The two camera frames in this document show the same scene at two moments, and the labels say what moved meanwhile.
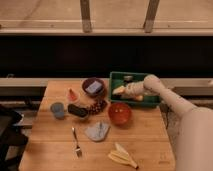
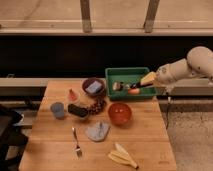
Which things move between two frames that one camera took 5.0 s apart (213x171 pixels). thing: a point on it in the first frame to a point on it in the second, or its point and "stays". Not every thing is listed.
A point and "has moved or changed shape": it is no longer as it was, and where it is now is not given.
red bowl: [119, 113] stays
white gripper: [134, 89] to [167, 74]
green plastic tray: [116, 80] has moved or changed shape
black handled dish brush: [128, 79] has moved or changed shape
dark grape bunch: [97, 107] stays
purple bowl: [89, 82] stays
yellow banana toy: [122, 155] stays
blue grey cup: [58, 109] stays
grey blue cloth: [97, 132] stays
